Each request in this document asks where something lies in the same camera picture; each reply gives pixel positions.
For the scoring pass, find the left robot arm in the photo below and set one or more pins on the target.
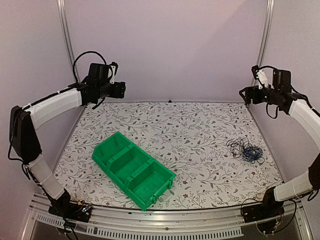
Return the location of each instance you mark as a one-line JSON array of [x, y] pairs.
[[98, 85]]

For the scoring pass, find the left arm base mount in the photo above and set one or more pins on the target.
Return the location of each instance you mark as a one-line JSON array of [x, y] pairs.
[[79, 211]]

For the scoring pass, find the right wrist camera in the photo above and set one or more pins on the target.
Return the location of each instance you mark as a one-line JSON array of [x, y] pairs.
[[260, 76]]

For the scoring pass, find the aluminium frame post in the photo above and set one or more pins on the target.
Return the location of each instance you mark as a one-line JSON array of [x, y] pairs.
[[266, 31], [62, 13]]

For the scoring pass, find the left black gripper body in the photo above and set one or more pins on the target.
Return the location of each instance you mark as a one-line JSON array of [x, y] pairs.
[[118, 93]]

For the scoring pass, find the left aluminium frame post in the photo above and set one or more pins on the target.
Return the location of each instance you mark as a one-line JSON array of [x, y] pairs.
[[62, 13]]

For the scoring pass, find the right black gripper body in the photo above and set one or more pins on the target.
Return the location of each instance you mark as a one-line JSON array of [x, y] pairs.
[[257, 98]]

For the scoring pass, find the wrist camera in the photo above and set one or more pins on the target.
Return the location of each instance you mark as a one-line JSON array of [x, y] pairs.
[[113, 71], [260, 76]]

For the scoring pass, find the right aluminium frame post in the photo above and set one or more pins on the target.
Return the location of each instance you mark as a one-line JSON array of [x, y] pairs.
[[266, 31]]

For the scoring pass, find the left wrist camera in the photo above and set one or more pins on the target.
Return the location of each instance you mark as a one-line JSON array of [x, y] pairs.
[[113, 71]]

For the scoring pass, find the floral table mat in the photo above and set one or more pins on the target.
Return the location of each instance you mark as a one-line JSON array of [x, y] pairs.
[[215, 149]]

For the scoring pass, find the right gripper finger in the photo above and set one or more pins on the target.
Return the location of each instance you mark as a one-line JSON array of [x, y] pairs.
[[246, 97], [244, 89]]

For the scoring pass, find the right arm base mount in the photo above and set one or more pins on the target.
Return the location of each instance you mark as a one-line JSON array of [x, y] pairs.
[[271, 213]]

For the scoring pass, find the front aluminium rail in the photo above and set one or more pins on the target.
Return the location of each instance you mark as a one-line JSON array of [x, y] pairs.
[[109, 223]]

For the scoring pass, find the green three-compartment bin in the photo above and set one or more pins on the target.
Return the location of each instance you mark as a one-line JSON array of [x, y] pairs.
[[141, 177]]

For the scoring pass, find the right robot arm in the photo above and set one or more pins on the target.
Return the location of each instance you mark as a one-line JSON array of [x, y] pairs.
[[275, 88]]

